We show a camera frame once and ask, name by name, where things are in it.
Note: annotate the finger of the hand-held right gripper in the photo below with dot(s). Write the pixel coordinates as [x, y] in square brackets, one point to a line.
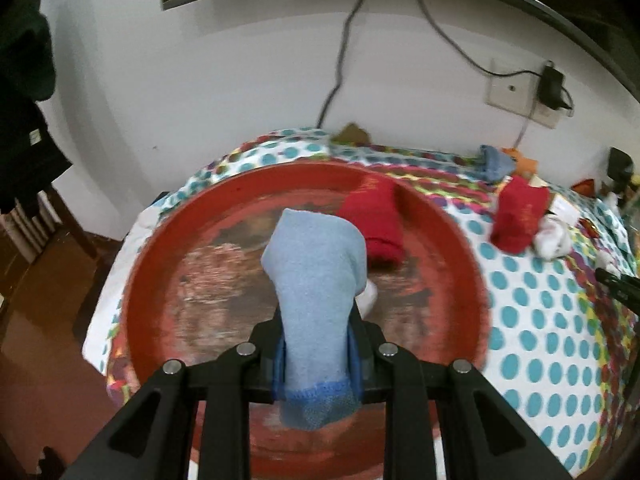
[620, 287]

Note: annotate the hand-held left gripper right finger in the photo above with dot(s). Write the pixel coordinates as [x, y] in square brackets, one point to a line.
[356, 366]

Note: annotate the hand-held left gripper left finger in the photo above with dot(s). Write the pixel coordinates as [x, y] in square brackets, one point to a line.
[276, 371]

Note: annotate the light blue sock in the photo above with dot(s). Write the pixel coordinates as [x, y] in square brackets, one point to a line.
[312, 300]
[492, 164]

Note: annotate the round red basin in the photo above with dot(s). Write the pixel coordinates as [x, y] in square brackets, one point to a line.
[200, 285]

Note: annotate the white sock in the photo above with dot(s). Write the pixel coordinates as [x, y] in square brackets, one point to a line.
[369, 297]
[551, 240]

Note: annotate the polka dot tablecloth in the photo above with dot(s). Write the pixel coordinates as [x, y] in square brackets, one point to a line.
[540, 310]

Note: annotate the black clamp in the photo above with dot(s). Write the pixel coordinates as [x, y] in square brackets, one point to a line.
[620, 165]

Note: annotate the red sock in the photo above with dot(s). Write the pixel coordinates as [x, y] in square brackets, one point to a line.
[517, 212]
[375, 215]

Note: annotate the orange plush toy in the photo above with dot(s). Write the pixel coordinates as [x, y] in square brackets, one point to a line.
[522, 161]

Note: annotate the black charger plug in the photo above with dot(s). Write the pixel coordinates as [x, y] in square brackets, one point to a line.
[552, 85]

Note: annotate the brown cardboard piece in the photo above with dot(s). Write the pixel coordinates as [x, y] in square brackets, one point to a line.
[352, 133]

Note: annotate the wooden chair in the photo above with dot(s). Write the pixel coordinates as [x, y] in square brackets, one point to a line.
[65, 220]

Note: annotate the dark hanging clothes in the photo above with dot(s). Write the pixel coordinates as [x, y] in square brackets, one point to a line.
[25, 135]

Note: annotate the white wall socket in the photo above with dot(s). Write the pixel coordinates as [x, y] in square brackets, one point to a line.
[510, 90]

